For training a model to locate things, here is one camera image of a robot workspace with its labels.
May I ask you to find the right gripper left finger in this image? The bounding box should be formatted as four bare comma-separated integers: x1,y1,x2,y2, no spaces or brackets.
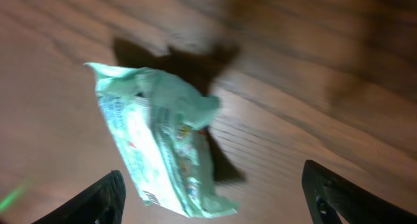
33,170,126,224

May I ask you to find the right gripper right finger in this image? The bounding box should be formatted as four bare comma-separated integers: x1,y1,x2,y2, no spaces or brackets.
302,160,416,224

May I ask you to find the teal snack packet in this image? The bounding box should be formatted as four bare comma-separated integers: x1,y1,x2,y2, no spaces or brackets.
90,63,238,218

